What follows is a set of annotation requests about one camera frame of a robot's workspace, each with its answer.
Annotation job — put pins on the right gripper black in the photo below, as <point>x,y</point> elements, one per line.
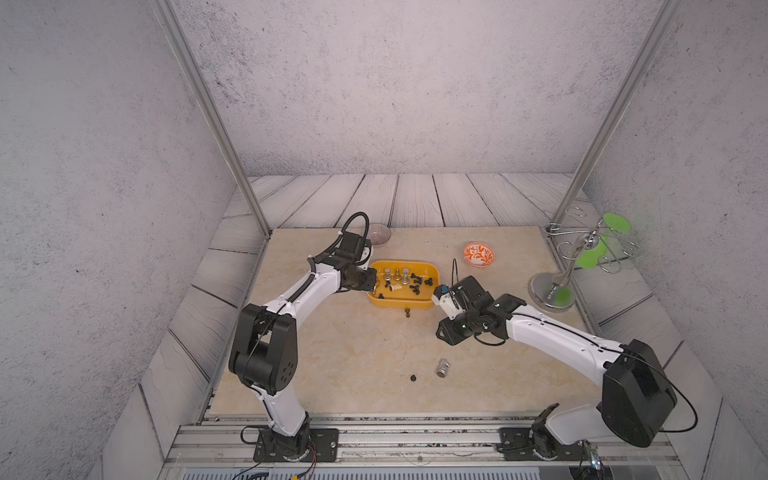
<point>448,336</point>

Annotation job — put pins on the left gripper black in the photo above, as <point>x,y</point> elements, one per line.
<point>370,282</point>

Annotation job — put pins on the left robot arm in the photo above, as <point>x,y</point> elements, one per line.
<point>264,353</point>

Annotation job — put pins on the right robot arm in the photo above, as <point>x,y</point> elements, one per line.
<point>636,398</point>

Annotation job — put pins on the yellow plastic storage box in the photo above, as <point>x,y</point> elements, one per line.
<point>405,297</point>

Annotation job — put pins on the silver rook chess piece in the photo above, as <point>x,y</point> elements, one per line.
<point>443,368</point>

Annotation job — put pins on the striped glass bowl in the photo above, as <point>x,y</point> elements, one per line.
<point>378,234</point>

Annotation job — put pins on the orange patterned bowl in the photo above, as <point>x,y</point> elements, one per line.
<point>478,255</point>

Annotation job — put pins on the metal cup tree stand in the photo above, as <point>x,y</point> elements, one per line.
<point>584,247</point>

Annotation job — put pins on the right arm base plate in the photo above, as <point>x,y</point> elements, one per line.
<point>527,444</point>

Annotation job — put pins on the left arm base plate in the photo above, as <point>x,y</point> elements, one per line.
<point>309,444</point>

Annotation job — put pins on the right aluminium frame post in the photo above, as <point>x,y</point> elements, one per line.
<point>643,60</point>

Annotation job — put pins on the aluminium frame post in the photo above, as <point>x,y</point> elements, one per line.
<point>643,60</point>
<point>183,53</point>

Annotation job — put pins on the left aluminium frame post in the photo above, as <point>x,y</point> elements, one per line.
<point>183,53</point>

